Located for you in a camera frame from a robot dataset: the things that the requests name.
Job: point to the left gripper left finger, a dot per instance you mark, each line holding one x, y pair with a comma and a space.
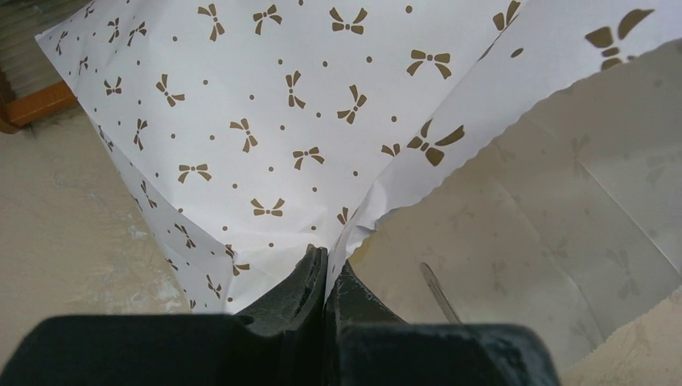
277, 340

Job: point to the patterned white paper bag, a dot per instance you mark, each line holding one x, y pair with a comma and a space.
528, 151

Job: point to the orange wooden rack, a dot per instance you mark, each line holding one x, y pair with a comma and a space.
31, 89

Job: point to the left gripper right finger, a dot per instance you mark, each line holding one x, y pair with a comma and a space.
367, 344

